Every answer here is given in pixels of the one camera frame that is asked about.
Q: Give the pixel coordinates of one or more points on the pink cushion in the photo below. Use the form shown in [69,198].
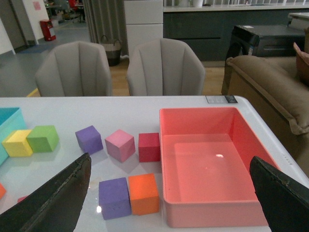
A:
[302,64]

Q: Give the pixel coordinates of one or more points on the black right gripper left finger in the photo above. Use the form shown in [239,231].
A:
[55,206]

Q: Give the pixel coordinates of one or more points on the purple foam block near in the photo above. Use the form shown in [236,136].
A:
[113,198]

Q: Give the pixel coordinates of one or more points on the red fire extinguisher box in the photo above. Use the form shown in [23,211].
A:
[48,30]

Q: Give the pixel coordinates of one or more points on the orange foam block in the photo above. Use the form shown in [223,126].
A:
[2,191]
[144,196]

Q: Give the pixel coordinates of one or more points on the table label sticker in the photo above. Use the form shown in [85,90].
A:
[221,99]

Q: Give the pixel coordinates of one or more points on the purple foam block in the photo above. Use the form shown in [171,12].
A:
[89,140]
[113,198]

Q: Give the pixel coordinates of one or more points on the orange foam block near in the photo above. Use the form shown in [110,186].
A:
[144,196]

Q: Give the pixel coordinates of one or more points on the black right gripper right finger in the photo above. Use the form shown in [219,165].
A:
[284,201]

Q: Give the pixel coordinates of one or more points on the grey chair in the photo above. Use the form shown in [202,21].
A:
[75,69]
[165,67]

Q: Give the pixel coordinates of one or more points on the woven basket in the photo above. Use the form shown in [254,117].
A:
[112,48]

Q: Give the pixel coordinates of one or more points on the red foam block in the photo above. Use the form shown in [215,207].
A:
[21,199]
[149,147]

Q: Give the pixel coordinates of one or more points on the orange foam block left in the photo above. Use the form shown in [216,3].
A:
[2,191]

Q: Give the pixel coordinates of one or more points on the grey chair right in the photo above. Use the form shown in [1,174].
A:
[165,67]

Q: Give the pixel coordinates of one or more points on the purple foam block far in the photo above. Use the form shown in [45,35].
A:
[89,140]

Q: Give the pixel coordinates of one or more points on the red foam block left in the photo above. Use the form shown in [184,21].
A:
[21,199]

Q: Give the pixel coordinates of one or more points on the green foam block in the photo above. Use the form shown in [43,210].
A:
[43,139]

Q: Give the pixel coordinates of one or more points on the brown sofa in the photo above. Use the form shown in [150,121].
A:
[289,120]

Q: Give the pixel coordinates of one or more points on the dark kitchen counter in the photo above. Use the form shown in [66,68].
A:
[207,30]

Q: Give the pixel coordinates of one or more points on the pink foam block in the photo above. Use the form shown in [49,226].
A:
[120,145]

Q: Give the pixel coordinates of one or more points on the grey chair left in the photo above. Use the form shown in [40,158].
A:
[75,69]

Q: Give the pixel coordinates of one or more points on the pink plastic tray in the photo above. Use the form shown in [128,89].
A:
[205,156]

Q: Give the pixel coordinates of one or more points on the white cabinet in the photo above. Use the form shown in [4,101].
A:
[144,22]

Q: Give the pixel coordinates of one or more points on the teal plastic tray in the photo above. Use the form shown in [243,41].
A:
[11,119]

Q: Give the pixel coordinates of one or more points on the yellow foam block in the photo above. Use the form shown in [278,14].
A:
[16,144]

